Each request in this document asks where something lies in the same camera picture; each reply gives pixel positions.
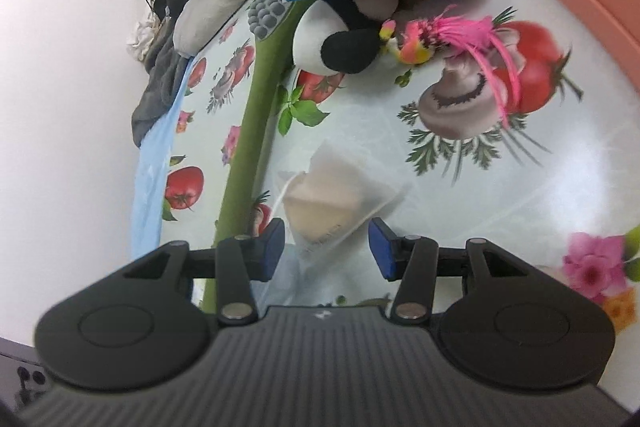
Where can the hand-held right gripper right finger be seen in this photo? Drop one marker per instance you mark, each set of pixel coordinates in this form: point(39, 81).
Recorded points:
point(380, 252)

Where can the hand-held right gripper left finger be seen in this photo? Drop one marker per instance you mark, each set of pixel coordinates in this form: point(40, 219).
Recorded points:
point(272, 252)

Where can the clear bag with beige item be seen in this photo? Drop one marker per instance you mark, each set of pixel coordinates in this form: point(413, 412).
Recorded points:
point(330, 202)

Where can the panda plush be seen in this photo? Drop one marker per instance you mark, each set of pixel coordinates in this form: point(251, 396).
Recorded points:
point(320, 37)

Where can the pink feather toy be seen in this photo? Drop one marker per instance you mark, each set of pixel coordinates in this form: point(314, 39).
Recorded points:
point(450, 29)

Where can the green massage brush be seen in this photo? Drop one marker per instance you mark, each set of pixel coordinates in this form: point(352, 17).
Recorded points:
point(250, 132)

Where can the fruit printed tablecloth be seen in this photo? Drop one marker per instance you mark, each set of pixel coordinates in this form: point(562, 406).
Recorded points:
point(500, 207)

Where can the dark grey blanket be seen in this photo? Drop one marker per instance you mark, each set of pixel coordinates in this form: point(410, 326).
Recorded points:
point(155, 102)

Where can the white crumpled cloth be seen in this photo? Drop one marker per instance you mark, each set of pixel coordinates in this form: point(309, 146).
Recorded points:
point(142, 37)

